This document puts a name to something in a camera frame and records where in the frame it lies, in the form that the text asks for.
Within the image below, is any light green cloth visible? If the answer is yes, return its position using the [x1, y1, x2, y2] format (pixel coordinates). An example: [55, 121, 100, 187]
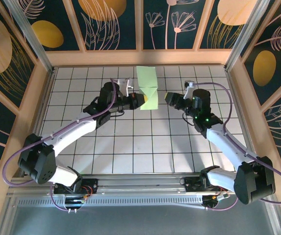
[135, 65, 159, 111]

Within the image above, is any grey metal sheet panel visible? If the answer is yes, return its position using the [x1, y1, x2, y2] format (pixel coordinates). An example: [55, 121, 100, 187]
[6, 192, 278, 235]

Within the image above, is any thin black right gripper cable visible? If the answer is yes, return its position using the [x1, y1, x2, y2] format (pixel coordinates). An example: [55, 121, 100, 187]
[182, 114, 195, 127]

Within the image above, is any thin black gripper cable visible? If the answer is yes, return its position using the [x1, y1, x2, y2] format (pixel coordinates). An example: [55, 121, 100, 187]
[109, 110, 125, 119]
[182, 114, 195, 127]

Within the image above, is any thin black left gripper cable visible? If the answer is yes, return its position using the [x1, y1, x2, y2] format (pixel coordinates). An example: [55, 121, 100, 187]
[109, 110, 125, 119]

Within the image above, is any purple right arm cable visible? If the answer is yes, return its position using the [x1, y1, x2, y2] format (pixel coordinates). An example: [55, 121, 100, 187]
[193, 82, 281, 212]

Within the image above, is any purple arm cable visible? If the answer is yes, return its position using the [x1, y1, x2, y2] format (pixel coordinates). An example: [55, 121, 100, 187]
[193, 82, 281, 212]
[4, 77, 121, 212]

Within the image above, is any aluminium side rail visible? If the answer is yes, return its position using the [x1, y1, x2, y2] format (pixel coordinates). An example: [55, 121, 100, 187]
[225, 69, 262, 175]
[20, 68, 57, 177]

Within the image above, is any wooden enclosure ledge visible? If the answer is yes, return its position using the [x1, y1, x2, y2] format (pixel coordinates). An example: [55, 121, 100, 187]
[43, 49, 235, 67]

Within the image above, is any long aluminium mounting rail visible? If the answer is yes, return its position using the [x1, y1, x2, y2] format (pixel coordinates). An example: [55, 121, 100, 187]
[7, 173, 275, 196]

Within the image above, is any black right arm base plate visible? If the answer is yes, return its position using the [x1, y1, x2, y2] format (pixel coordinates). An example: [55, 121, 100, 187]
[183, 176, 229, 193]

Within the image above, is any aluminium corner post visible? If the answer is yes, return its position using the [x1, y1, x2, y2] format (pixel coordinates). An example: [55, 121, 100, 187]
[4, 0, 55, 73]
[225, 0, 276, 71]

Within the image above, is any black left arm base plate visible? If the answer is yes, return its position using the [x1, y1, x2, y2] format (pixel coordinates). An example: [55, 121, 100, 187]
[53, 178, 99, 195]

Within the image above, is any slotted grey cable duct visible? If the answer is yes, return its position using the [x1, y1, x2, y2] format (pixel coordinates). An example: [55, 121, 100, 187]
[17, 197, 204, 207]

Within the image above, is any small circuit board with wires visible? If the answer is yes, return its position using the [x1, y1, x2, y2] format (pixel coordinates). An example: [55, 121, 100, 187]
[202, 193, 229, 209]
[64, 193, 90, 209]

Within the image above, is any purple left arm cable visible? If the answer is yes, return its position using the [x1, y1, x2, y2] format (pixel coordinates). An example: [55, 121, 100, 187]
[4, 77, 121, 212]

